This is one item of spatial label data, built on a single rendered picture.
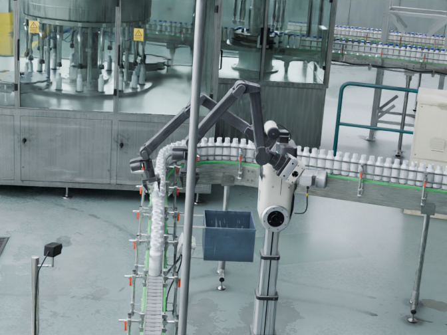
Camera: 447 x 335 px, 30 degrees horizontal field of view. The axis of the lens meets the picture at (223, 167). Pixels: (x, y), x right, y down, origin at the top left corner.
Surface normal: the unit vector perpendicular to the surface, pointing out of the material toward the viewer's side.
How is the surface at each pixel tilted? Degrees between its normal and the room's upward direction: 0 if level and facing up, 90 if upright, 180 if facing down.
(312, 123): 90
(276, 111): 90
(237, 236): 90
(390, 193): 91
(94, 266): 0
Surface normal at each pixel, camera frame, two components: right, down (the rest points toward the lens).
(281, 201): 0.04, 0.47
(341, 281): 0.07, -0.95
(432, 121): -0.25, 0.27
